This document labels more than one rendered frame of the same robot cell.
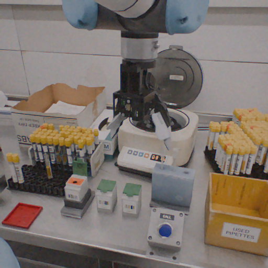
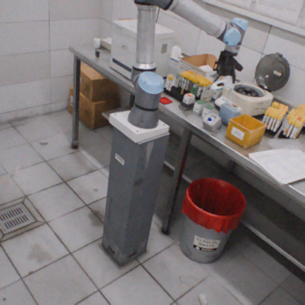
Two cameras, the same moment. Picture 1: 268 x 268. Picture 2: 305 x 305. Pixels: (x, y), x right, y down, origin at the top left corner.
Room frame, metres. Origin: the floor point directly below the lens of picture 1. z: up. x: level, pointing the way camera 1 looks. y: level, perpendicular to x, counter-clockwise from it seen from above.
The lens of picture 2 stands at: (-1.12, -0.64, 1.74)
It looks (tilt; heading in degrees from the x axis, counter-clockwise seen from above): 33 degrees down; 30
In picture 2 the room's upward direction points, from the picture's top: 10 degrees clockwise
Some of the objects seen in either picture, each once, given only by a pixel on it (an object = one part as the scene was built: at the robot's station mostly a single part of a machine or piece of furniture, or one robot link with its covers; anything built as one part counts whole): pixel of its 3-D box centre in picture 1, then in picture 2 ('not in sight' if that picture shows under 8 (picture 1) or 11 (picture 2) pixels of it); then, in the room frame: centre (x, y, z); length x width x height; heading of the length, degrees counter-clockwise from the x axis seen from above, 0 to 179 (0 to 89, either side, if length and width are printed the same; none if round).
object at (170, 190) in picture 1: (172, 186); (228, 115); (0.53, -0.10, 0.93); 0.10 x 0.07 x 0.10; 72
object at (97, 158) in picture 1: (67, 155); (194, 89); (0.70, 0.21, 0.91); 0.20 x 0.10 x 0.07; 77
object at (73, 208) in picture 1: (78, 199); (187, 104); (0.52, 0.14, 0.89); 0.09 x 0.05 x 0.04; 165
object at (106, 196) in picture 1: (107, 196); (199, 107); (0.51, 0.07, 0.91); 0.05 x 0.04 x 0.07; 167
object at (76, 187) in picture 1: (77, 190); (188, 100); (0.52, 0.14, 0.92); 0.05 x 0.04 x 0.06; 165
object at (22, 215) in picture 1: (22, 214); (164, 100); (0.48, 0.27, 0.88); 0.07 x 0.07 x 0.01; 77
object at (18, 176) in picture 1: (40, 167); (179, 87); (0.61, 0.26, 0.93); 0.17 x 0.09 x 0.11; 77
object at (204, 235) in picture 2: not in sight; (207, 221); (0.49, -0.18, 0.22); 0.38 x 0.37 x 0.44; 77
